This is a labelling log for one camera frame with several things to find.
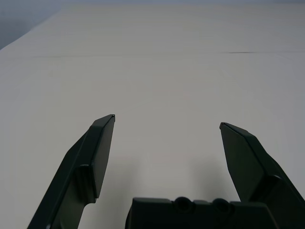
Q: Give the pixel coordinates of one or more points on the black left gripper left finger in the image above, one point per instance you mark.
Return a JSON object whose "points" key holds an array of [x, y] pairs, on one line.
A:
{"points": [[81, 152]]}

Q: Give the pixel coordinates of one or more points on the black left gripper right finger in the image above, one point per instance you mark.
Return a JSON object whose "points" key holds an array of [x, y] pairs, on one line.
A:
{"points": [[257, 167]]}

